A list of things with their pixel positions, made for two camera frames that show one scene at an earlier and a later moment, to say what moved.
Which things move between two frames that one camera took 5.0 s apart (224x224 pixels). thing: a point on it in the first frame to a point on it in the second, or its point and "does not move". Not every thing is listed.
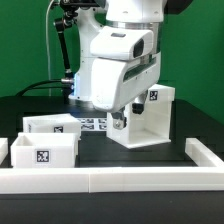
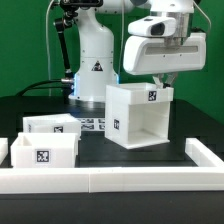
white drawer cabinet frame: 146,121 does not move
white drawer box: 56,123 does not move
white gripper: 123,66 to 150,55
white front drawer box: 45,150 does not move
